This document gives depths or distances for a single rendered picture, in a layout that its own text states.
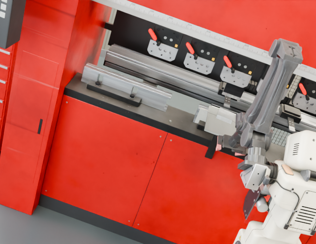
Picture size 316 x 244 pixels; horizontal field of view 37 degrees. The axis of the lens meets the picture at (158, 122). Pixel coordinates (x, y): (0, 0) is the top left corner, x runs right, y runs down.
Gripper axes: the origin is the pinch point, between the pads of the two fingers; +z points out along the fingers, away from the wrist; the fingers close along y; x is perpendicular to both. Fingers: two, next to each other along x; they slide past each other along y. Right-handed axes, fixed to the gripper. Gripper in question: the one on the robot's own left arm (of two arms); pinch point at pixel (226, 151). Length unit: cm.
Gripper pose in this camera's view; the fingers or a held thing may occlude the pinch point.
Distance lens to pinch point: 228.9
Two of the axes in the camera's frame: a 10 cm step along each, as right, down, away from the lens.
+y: -9.6, -2.4, -1.7
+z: -2.7, 4.8, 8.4
